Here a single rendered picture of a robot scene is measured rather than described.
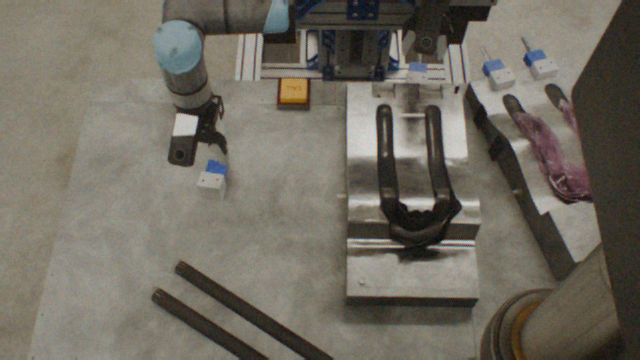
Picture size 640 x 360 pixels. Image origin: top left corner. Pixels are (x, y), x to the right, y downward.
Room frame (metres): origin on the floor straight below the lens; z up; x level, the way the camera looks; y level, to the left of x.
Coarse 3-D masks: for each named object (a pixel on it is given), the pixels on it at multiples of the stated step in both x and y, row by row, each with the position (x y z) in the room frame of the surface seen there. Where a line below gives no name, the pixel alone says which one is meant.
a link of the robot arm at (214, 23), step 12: (168, 0) 0.80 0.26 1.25; (180, 0) 0.80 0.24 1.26; (192, 0) 0.80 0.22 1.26; (204, 0) 0.80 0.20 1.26; (216, 0) 0.80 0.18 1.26; (168, 12) 0.77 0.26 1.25; (180, 12) 0.77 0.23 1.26; (192, 12) 0.77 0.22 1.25; (204, 12) 0.78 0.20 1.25; (216, 12) 0.78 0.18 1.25; (192, 24) 0.75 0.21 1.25; (204, 24) 0.77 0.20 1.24; (216, 24) 0.77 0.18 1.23
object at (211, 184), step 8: (208, 160) 0.73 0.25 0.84; (208, 168) 0.71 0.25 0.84; (216, 168) 0.71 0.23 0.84; (224, 168) 0.71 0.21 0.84; (200, 176) 0.68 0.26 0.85; (208, 176) 0.68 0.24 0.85; (216, 176) 0.68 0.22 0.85; (224, 176) 0.69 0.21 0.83; (200, 184) 0.66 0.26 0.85; (208, 184) 0.66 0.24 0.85; (216, 184) 0.66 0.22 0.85; (224, 184) 0.68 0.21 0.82; (200, 192) 0.66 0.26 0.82; (208, 192) 0.65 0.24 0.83; (216, 192) 0.65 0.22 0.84; (224, 192) 0.67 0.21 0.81
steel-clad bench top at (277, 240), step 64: (128, 128) 0.84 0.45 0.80; (256, 128) 0.84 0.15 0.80; (320, 128) 0.84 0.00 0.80; (128, 192) 0.67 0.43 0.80; (192, 192) 0.67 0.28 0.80; (256, 192) 0.67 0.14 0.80; (320, 192) 0.67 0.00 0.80; (64, 256) 0.52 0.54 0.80; (128, 256) 0.52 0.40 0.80; (192, 256) 0.52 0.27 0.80; (256, 256) 0.52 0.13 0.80; (320, 256) 0.52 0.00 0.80; (512, 256) 0.52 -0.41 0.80; (64, 320) 0.38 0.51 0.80; (128, 320) 0.38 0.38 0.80; (320, 320) 0.38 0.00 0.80; (384, 320) 0.38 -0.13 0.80; (448, 320) 0.38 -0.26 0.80
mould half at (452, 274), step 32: (352, 96) 0.87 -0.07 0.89; (416, 96) 0.87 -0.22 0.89; (448, 96) 0.87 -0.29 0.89; (352, 128) 0.78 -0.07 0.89; (416, 128) 0.78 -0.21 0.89; (448, 128) 0.78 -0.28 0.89; (352, 160) 0.70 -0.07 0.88; (416, 160) 0.70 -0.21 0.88; (448, 160) 0.70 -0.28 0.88; (352, 192) 0.60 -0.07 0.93; (416, 192) 0.60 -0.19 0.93; (352, 224) 0.53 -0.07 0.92; (384, 224) 0.53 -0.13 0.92; (480, 224) 0.53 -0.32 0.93; (352, 256) 0.49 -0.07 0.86; (384, 256) 0.49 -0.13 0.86; (416, 256) 0.49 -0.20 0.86; (448, 256) 0.49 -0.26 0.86; (352, 288) 0.42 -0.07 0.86; (384, 288) 0.42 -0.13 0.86; (416, 288) 0.42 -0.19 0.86; (448, 288) 0.42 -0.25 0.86
